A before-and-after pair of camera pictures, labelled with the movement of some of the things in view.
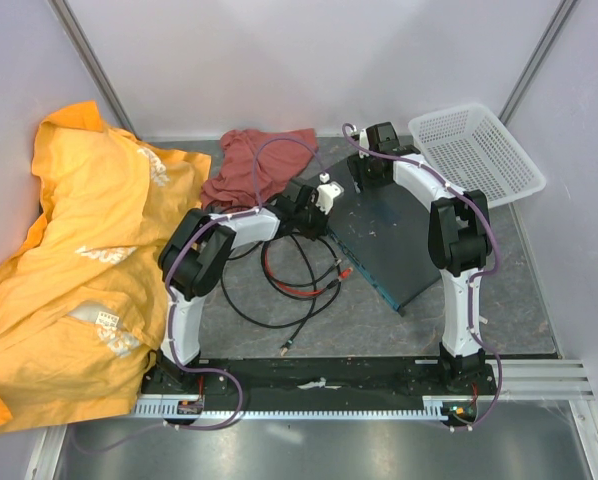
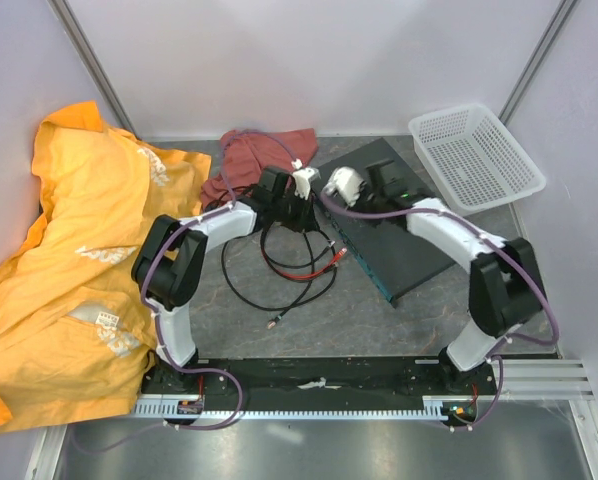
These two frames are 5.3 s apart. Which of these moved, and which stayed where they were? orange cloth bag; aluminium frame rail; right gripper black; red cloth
Moved: right gripper black
Stayed: orange cloth bag; red cloth; aluminium frame rail
